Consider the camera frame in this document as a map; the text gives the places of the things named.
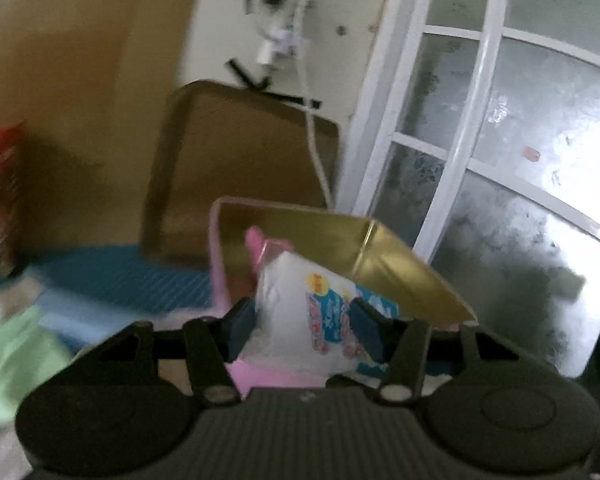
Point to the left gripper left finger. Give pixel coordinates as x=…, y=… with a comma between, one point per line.
x=206, y=345

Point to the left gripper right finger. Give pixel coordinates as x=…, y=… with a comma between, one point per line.
x=409, y=348

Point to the white blue tissue packet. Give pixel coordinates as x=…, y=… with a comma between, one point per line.
x=303, y=322

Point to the green cloth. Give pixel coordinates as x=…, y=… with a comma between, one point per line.
x=29, y=355

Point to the pink soft item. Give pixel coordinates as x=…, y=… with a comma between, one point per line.
x=263, y=250

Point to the pink tin box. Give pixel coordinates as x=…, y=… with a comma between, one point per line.
x=361, y=250

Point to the blue mat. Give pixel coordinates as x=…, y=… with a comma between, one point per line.
x=87, y=294

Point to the brown tray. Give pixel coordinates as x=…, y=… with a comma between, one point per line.
x=219, y=141

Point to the white framed window door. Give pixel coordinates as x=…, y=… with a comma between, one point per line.
x=477, y=141

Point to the brown cardboard sheet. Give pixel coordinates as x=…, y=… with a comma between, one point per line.
x=89, y=80

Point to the white wall charger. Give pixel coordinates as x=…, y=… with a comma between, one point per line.
x=278, y=45

